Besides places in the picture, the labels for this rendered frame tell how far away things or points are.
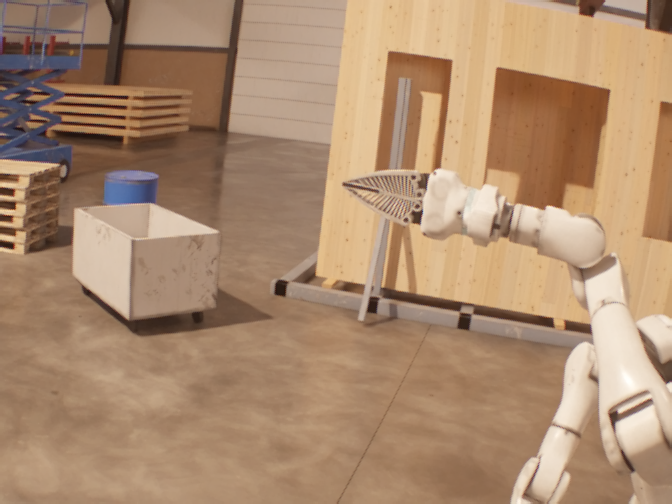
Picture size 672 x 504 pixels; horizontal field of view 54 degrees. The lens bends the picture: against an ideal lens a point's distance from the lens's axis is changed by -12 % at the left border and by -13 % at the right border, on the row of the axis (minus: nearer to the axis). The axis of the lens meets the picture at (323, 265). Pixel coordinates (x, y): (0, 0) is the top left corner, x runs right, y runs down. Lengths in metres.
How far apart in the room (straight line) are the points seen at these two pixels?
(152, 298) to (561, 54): 4.08
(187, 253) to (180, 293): 0.31
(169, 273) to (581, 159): 4.31
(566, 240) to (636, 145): 5.69
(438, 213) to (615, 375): 0.37
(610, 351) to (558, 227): 0.21
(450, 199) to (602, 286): 0.26
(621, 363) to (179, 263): 4.87
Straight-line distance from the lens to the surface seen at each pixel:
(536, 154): 7.60
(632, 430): 0.89
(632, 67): 6.70
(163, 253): 5.48
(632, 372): 0.90
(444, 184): 1.06
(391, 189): 1.10
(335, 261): 6.95
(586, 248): 1.03
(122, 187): 7.31
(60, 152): 12.13
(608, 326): 0.96
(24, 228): 7.72
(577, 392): 1.54
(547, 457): 1.49
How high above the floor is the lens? 2.03
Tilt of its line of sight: 15 degrees down
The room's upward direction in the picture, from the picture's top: 7 degrees clockwise
